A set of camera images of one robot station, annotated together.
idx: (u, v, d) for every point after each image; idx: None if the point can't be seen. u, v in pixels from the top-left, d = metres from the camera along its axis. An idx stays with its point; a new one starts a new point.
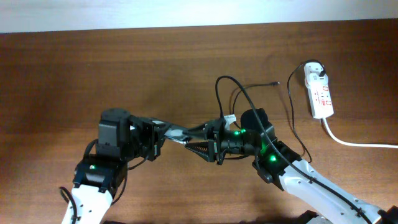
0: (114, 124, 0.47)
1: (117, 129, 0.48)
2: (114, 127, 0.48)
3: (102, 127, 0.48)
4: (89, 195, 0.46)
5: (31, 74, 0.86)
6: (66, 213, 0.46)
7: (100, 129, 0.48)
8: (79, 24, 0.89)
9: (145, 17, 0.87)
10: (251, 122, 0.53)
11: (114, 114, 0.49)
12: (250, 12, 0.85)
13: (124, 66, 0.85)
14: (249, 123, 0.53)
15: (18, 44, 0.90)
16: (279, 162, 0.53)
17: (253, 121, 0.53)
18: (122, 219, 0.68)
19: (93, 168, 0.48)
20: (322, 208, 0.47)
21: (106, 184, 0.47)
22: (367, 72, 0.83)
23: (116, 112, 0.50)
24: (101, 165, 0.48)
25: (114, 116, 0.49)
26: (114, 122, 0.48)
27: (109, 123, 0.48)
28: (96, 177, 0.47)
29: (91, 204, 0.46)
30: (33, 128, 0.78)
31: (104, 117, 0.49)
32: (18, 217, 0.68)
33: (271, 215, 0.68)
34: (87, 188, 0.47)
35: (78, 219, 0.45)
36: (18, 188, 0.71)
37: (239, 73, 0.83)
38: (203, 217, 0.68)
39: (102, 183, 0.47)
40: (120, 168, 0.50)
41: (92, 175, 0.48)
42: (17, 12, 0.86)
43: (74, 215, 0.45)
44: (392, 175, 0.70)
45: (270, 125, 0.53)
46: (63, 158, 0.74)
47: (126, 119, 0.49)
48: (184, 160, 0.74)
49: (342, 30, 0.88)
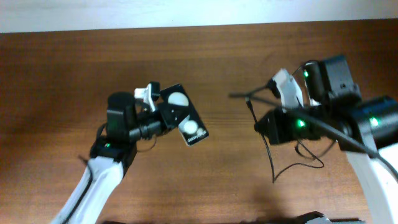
0: (122, 111, 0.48)
1: (123, 116, 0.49)
2: (121, 113, 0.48)
3: (109, 114, 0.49)
4: (104, 161, 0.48)
5: (29, 73, 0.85)
6: (81, 178, 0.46)
7: (107, 114, 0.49)
8: (77, 24, 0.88)
9: (145, 16, 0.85)
10: (337, 77, 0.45)
11: (121, 99, 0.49)
12: (250, 12, 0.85)
13: (125, 66, 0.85)
14: (334, 74, 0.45)
15: (15, 43, 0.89)
16: (372, 129, 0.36)
17: (339, 74, 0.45)
18: (122, 219, 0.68)
19: (108, 145, 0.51)
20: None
21: (120, 157, 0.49)
22: (367, 73, 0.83)
23: (122, 96, 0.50)
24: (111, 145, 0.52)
25: (120, 101, 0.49)
26: (120, 108, 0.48)
27: (115, 109, 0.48)
28: (111, 152, 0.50)
29: (106, 167, 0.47)
30: (32, 129, 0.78)
31: (111, 102, 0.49)
32: (17, 218, 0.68)
33: (272, 215, 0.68)
34: (104, 159, 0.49)
35: (90, 186, 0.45)
36: (17, 188, 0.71)
37: (239, 73, 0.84)
38: (203, 218, 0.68)
39: (117, 157, 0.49)
40: (132, 147, 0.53)
41: (107, 150, 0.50)
42: (13, 12, 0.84)
43: (89, 180, 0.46)
44: None
45: (342, 60, 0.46)
46: (63, 158, 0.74)
47: (132, 103, 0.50)
48: (185, 160, 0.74)
49: (342, 30, 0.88)
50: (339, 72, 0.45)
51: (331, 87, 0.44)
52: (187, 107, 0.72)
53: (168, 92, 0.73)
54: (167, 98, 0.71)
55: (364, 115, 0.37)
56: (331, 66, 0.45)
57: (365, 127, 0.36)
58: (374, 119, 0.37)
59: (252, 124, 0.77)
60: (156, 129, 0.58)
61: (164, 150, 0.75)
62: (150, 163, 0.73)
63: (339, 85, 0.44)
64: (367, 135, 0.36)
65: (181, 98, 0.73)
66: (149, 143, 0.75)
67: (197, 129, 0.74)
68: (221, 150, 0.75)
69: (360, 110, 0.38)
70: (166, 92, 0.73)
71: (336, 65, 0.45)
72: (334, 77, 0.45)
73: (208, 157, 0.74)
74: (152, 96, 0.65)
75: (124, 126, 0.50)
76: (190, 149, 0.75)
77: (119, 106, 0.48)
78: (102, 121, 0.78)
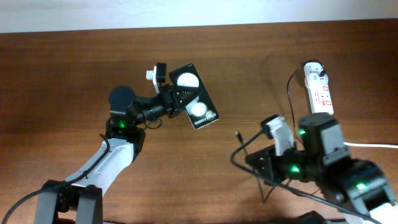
0: (124, 112, 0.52)
1: (125, 115, 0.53)
2: (124, 113, 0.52)
3: (112, 113, 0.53)
4: (116, 141, 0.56)
5: (28, 73, 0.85)
6: (97, 152, 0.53)
7: (111, 112, 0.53)
8: (77, 24, 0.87)
9: (145, 16, 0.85)
10: (332, 139, 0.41)
11: (120, 99, 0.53)
12: (250, 12, 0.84)
13: (125, 66, 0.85)
14: (329, 139, 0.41)
15: (14, 42, 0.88)
16: (361, 194, 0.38)
17: (331, 137, 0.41)
18: (122, 219, 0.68)
19: (120, 131, 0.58)
20: None
21: (132, 138, 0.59)
22: (366, 73, 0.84)
23: (120, 94, 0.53)
24: (122, 131, 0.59)
25: (119, 100, 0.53)
26: (122, 109, 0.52)
27: (118, 110, 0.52)
28: (124, 137, 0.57)
29: (119, 144, 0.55)
30: (32, 129, 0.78)
31: (112, 103, 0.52)
32: (19, 217, 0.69)
33: (272, 214, 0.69)
34: (118, 140, 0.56)
35: (86, 177, 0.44)
36: (18, 188, 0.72)
37: (239, 73, 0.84)
38: (203, 217, 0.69)
39: (131, 139, 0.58)
40: (141, 131, 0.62)
41: (120, 135, 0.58)
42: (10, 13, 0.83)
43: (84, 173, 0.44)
44: (389, 174, 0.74)
45: (336, 122, 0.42)
46: (64, 158, 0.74)
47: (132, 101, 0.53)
48: (185, 160, 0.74)
49: (342, 31, 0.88)
50: (336, 135, 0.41)
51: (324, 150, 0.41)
52: (198, 88, 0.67)
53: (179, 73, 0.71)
54: (176, 81, 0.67)
55: (352, 182, 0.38)
56: (326, 129, 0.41)
57: (354, 193, 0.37)
58: (360, 184, 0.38)
59: (252, 124, 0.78)
60: (161, 112, 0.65)
61: (164, 149, 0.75)
62: (150, 163, 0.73)
63: (333, 147, 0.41)
64: (357, 202, 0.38)
65: (188, 79, 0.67)
66: (149, 143, 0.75)
67: (206, 111, 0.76)
68: (221, 150, 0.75)
69: (351, 178, 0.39)
70: (177, 72, 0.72)
71: (331, 128, 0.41)
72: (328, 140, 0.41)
73: (209, 157, 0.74)
74: (157, 79, 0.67)
75: (128, 120, 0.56)
76: (190, 149, 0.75)
77: (120, 107, 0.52)
78: (103, 121, 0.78)
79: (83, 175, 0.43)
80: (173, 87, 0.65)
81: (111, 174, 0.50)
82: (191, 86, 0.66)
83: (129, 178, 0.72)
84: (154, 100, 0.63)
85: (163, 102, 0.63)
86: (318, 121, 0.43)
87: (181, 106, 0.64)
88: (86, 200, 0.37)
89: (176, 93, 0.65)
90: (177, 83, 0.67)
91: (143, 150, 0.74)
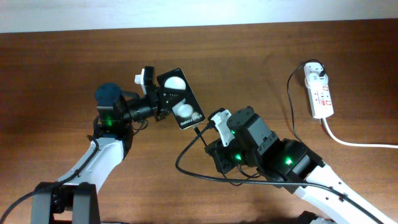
0: (111, 106, 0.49)
1: (112, 110, 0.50)
2: (111, 108, 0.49)
3: (99, 109, 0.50)
4: (104, 140, 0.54)
5: (28, 73, 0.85)
6: (86, 152, 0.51)
7: (98, 109, 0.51)
8: (76, 24, 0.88)
9: (145, 17, 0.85)
10: (259, 131, 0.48)
11: (107, 93, 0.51)
12: (250, 12, 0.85)
13: (124, 66, 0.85)
14: (257, 132, 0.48)
15: (14, 42, 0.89)
16: (293, 168, 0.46)
17: (258, 129, 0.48)
18: (122, 219, 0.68)
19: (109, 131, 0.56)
20: (339, 213, 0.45)
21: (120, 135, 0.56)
22: (367, 73, 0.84)
23: (107, 89, 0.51)
24: (110, 130, 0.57)
25: (107, 94, 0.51)
26: (109, 104, 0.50)
27: (105, 104, 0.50)
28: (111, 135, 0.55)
29: (108, 142, 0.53)
30: (32, 128, 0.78)
31: (98, 98, 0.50)
32: (19, 216, 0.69)
33: (271, 214, 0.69)
34: (106, 139, 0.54)
35: (78, 176, 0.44)
36: (18, 188, 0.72)
37: (239, 73, 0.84)
38: (203, 218, 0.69)
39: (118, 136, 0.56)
40: (129, 128, 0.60)
41: (108, 134, 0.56)
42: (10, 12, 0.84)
43: (75, 172, 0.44)
44: (391, 174, 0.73)
45: (256, 117, 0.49)
46: (64, 158, 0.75)
47: (119, 96, 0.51)
48: (185, 160, 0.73)
49: (342, 30, 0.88)
50: (262, 128, 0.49)
51: (255, 144, 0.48)
52: (185, 90, 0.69)
53: (168, 76, 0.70)
54: (164, 83, 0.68)
55: (283, 162, 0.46)
56: (251, 125, 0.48)
57: (288, 170, 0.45)
58: (288, 160, 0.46)
59: None
60: (148, 113, 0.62)
61: (164, 149, 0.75)
62: (149, 163, 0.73)
63: (261, 139, 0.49)
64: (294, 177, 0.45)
65: (176, 81, 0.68)
66: (149, 143, 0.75)
67: (192, 112, 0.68)
68: None
69: (281, 159, 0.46)
70: (164, 76, 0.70)
71: (254, 123, 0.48)
72: (255, 133, 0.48)
73: (208, 157, 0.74)
74: (145, 81, 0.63)
75: (115, 116, 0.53)
76: (190, 149, 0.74)
77: (107, 101, 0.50)
78: None
79: (74, 174, 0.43)
80: (160, 88, 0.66)
81: (104, 170, 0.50)
82: (178, 88, 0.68)
83: (129, 178, 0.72)
84: (141, 100, 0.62)
85: (149, 102, 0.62)
86: (242, 119, 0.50)
87: (168, 106, 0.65)
88: (79, 197, 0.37)
89: (163, 94, 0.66)
90: (165, 84, 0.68)
91: (142, 151, 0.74)
